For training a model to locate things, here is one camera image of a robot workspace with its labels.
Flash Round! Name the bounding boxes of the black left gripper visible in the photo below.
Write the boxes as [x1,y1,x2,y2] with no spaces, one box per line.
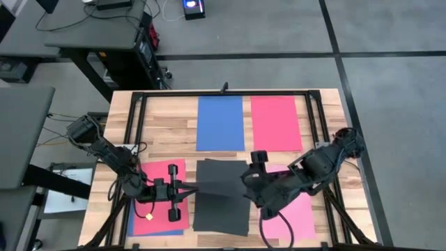
[167,164,200,223]

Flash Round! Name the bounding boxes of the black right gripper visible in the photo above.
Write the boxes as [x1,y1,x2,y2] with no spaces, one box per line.
[240,150,270,208]

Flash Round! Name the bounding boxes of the red paper sheet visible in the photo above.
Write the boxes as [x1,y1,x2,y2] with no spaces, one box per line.
[133,159,190,237]
[249,96,303,153]

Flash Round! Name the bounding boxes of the blue paper sheet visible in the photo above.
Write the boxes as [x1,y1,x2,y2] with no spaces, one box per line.
[196,96,245,152]
[127,208,185,238]

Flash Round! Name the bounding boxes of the pink paper sheet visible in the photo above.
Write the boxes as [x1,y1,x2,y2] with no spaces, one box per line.
[257,162,317,242]

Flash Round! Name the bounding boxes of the white board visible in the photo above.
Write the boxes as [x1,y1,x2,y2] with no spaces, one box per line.
[43,168,95,215]

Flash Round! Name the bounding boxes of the black desk foot beam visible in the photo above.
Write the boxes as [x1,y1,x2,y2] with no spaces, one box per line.
[22,163,92,200]

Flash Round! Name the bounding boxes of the black computer tower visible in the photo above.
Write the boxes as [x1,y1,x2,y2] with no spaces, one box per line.
[94,13,167,91]

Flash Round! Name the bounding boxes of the red box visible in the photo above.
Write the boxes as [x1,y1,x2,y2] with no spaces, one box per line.
[148,21,160,50]

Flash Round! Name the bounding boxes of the grey desk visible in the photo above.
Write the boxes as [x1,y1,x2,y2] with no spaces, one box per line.
[0,185,38,251]
[0,86,56,191]

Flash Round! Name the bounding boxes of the black device blue light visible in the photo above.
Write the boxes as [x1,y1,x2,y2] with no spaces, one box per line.
[182,0,206,21]

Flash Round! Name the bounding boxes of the standing desk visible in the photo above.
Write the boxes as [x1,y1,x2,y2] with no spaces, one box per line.
[0,0,149,104]

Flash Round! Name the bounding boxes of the black flat box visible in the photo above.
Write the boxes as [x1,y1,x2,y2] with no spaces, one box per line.
[95,0,133,11]

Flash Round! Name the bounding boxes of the dark grey storage box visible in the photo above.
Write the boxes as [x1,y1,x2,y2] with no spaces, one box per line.
[0,55,39,84]

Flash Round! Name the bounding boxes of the black desk equipment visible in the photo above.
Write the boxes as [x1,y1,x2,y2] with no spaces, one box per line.
[36,0,60,15]

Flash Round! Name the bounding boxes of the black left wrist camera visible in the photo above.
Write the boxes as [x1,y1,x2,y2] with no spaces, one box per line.
[152,177,169,204]

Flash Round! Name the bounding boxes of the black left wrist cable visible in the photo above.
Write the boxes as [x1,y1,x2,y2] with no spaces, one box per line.
[133,198,156,220]

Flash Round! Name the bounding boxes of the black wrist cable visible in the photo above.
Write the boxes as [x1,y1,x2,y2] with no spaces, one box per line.
[133,198,156,220]
[259,205,296,249]

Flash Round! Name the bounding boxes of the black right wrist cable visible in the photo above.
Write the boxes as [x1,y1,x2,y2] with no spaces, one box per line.
[259,205,296,249]

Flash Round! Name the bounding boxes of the black table frame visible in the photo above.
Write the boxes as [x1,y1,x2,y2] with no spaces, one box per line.
[78,89,380,251]

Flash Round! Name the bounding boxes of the yellow floor cable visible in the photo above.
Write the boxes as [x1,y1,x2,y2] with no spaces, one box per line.
[36,137,69,147]

